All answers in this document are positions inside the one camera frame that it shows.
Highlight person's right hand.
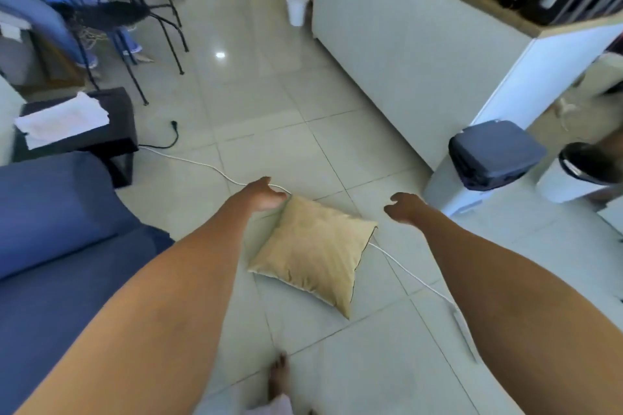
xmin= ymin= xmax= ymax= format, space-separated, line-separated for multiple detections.
xmin=383 ymin=191 xmax=432 ymax=226

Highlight person's left hand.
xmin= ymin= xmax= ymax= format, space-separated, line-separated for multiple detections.
xmin=238 ymin=176 xmax=289 ymax=214

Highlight yellow velvet pillow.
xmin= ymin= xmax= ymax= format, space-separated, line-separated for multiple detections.
xmin=247 ymin=194 xmax=380 ymax=321

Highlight blue fabric sofa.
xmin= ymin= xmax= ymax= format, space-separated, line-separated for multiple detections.
xmin=0 ymin=150 xmax=176 ymax=415

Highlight person's left forearm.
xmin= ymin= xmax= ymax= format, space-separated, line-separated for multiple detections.
xmin=14 ymin=191 xmax=283 ymax=415

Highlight person's right forearm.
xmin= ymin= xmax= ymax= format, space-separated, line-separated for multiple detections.
xmin=413 ymin=207 xmax=623 ymax=415

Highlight person's left foot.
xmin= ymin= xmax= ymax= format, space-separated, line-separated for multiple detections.
xmin=267 ymin=353 xmax=293 ymax=401

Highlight person's pink trousers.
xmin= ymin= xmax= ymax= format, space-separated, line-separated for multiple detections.
xmin=243 ymin=392 xmax=317 ymax=415

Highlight white bin with blue lid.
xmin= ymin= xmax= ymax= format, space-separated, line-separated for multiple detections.
xmin=422 ymin=119 xmax=548 ymax=219

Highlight white power strip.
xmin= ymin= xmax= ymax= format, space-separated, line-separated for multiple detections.
xmin=452 ymin=310 xmax=480 ymax=364

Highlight white bin with black liner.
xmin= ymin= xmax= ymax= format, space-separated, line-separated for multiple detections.
xmin=535 ymin=141 xmax=623 ymax=204

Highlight white counter with wooden top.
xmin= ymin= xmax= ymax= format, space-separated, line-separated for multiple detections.
xmin=311 ymin=0 xmax=623 ymax=172

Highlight black side table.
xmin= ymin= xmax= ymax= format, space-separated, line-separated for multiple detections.
xmin=12 ymin=86 xmax=140 ymax=189

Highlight small white bin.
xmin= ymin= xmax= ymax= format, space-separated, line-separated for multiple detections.
xmin=286 ymin=0 xmax=310 ymax=27

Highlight black metal chair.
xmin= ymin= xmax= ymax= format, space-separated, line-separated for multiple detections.
xmin=48 ymin=0 xmax=189 ymax=107

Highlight white papers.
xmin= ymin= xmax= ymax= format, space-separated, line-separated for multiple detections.
xmin=13 ymin=91 xmax=110 ymax=150

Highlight black furry seat pad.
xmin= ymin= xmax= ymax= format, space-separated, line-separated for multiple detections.
xmin=63 ymin=0 xmax=151 ymax=32

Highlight thick white cable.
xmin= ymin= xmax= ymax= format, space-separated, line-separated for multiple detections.
xmin=138 ymin=145 xmax=458 ymax=309

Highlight black plug cable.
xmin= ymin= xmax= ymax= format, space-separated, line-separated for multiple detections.
xmin=138 ymin=120 xmax=180 ymax=150

